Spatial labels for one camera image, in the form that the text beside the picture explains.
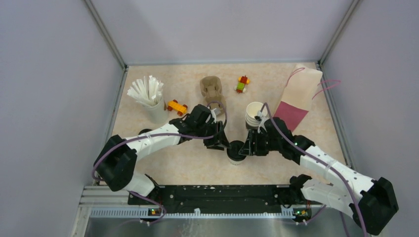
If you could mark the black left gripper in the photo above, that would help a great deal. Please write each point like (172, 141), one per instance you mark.
(219, 141)

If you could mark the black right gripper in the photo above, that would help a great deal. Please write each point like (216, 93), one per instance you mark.
(251, 147)

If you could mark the black cup lid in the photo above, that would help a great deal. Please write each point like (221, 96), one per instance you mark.
(232, 151)

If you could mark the single white paper cup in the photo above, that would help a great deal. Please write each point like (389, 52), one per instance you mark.
(236, 161)

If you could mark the stack of paper cups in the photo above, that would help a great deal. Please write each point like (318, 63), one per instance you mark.
(251, 111)

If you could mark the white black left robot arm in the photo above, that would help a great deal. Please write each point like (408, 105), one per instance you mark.
(116, 162)

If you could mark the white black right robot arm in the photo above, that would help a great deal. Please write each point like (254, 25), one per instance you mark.
(370, 203)

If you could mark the brown cardboard cup carrier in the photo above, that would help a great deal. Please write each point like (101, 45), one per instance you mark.
(211, 90)

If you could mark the yellow toy brick car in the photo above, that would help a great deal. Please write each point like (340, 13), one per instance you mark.
(175, 106)

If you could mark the red green toy brick car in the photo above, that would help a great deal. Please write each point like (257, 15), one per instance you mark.
(243, 81)

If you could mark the white straw holder cup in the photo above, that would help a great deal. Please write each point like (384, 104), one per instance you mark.
(158, 113)

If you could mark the kraft pink paper bag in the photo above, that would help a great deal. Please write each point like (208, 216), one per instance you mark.
(302, 86)

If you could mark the stack of black lids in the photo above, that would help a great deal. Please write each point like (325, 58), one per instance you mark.
(144, 131)

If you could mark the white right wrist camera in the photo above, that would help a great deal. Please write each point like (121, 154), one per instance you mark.
(261, 118)

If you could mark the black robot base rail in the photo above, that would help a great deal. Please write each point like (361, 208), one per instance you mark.
(271, 194)

